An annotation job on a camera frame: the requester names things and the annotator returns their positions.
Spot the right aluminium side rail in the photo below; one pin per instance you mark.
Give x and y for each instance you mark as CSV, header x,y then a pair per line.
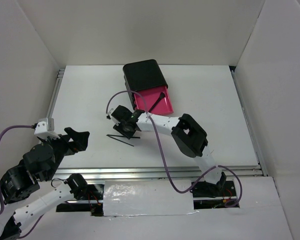
x,y
256,147

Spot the white foil-taped cover plate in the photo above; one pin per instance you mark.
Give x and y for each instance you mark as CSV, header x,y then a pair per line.
x,y
145,198

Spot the thin black eyeliner brush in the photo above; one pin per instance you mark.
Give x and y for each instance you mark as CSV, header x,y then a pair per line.
x,y
121,141

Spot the black angled powder brush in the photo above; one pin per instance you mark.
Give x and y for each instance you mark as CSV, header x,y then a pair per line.
x,y
161,96

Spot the thin black makeup brush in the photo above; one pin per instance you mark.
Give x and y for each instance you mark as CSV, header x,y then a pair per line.
x,y
122,136

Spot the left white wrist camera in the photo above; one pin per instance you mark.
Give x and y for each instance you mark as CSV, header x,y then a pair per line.
x,y
45,129

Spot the black drawer organizer case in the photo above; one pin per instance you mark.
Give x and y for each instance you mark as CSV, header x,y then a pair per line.
x,y
142,75

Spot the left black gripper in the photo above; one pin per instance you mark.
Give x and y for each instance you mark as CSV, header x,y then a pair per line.
x,y
80,143

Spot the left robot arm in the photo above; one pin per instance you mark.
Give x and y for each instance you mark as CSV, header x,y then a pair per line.
x,y
16,185

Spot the pink top drawer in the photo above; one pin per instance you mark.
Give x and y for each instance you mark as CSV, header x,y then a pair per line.
x,y
150,95

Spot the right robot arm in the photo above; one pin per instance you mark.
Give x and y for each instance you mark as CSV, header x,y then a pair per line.
x,y
189,136

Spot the left aluminium side rail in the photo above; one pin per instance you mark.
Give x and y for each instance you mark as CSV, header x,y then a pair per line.
x,y
56,89

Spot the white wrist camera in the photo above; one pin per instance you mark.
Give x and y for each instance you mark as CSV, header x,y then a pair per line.
x,y
109,113
45,129

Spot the aluminium front rail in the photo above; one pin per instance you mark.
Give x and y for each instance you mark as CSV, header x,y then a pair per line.
x,y
153,173

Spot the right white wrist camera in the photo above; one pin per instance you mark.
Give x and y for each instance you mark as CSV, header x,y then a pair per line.
x,y
109,113

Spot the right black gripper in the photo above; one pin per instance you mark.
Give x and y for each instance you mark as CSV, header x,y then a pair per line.
x,y
127,134

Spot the aluminium side rail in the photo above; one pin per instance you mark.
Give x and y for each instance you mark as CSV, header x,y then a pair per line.
x,y
56,89
256,147

